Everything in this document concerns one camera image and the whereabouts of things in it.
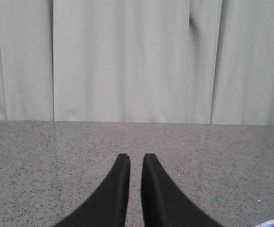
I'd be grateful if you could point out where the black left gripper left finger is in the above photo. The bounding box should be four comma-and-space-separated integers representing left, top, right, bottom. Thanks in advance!
55, 154, 130, 227

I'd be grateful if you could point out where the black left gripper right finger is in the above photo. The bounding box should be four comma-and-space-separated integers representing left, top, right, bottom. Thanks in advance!
141, 154, 219, 227

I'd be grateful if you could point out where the grey-white curtain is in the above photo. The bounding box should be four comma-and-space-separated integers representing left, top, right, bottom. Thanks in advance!
0, 0, 274, 125

